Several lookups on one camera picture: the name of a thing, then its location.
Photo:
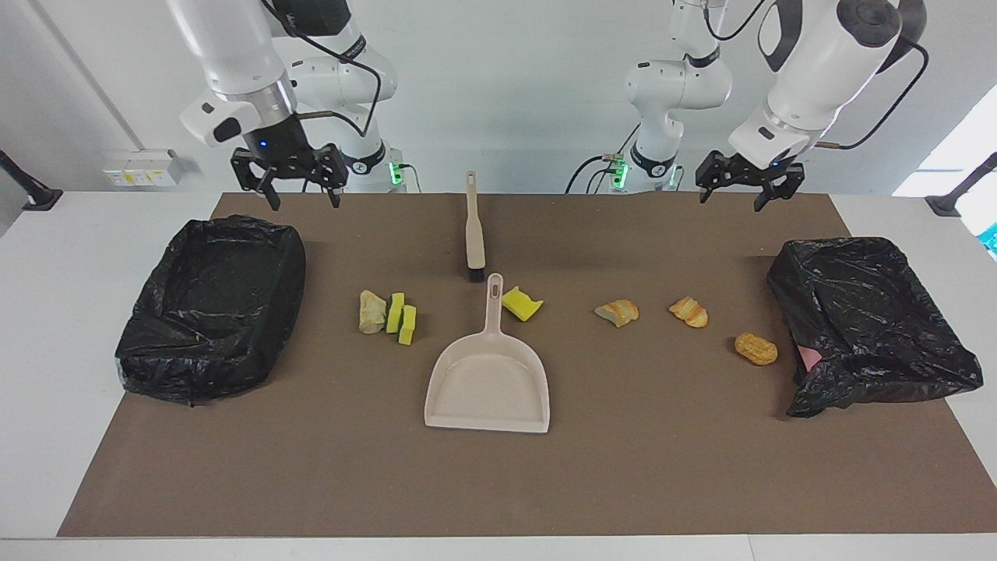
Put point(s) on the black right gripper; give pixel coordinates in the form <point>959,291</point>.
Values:
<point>280,148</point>

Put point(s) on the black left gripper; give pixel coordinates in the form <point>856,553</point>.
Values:
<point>752,171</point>

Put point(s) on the striped toy bread slice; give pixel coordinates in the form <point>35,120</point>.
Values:
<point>619,313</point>
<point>690,312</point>

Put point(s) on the pale crust toy bread piece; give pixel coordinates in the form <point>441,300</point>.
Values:
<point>371,313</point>

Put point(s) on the orange oval toy bun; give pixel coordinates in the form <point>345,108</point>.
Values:
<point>755,349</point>

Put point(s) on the green backed yellow sponge piece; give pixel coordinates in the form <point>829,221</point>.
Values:
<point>406,326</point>

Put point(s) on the beige hand brush black bristles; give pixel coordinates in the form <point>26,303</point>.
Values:
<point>475,241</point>

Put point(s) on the notched yellow sponge piece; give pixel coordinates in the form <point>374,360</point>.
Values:
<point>520,304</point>

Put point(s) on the beige plastic dustpan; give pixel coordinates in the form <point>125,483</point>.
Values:
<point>487,389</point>

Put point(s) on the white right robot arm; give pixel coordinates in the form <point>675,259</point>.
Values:
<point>234,47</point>

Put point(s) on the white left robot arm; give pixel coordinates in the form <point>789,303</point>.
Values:
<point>826,54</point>

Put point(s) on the black bag lined pink bin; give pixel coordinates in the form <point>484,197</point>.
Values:
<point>864,312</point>

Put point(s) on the black clamp stand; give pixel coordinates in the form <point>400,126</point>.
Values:
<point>946,206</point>
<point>39,199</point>

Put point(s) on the teal object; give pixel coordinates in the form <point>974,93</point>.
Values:
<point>991,238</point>

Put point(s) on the brown table mat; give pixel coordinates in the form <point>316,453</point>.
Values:
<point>662,467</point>

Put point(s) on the white wall socket box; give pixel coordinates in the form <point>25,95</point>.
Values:
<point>140,167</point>

